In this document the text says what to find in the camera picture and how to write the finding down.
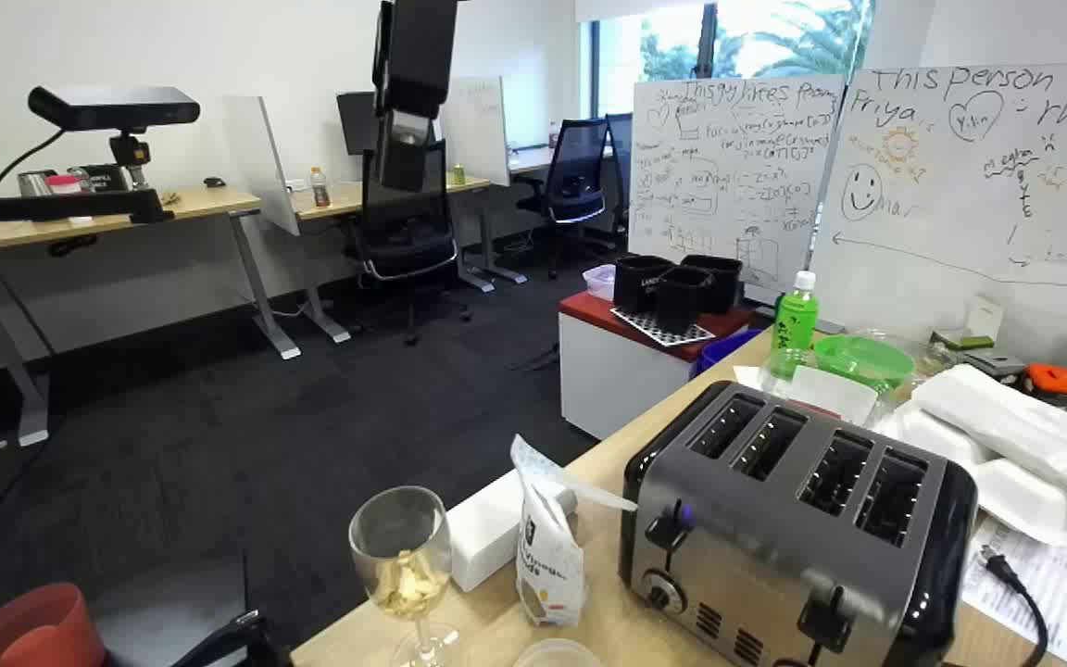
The wine glass with yellow liquid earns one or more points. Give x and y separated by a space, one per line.
402 560

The black plastic pot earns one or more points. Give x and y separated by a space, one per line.
719 281
638 282
681 297

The small bottle on desk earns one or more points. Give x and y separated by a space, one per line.
320 187

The clear round plastic lid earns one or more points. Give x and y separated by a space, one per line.
557 652

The green drink bottle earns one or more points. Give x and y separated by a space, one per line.
795 323

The white cabinet with red top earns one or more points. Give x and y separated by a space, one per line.
612 373

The white flat plate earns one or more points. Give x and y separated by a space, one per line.
822 392

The black blue office chair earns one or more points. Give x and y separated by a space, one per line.
574 178

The small whiteboard with writing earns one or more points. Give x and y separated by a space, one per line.
732 172

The wooden desk with grey legs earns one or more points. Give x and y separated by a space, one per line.
91 225

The orange tool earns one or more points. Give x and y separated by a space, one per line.
1062 378

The large whiteboard with smiley drawing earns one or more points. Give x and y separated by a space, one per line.
990 187

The white styrofoam container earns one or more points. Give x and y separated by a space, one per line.
1026 451

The green white packet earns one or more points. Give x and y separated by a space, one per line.
962 342

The white rectangular box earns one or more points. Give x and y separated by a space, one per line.
483 530

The silver black four-slot toaster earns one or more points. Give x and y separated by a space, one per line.
795 530

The white snack bag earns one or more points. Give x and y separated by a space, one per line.
548 556

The red plastic cup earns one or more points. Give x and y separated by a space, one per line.
37 633

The black mesh office chair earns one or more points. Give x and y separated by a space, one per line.
407 236

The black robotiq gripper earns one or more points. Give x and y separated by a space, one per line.
415 57

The black stereo camera on stand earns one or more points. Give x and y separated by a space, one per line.
112 105

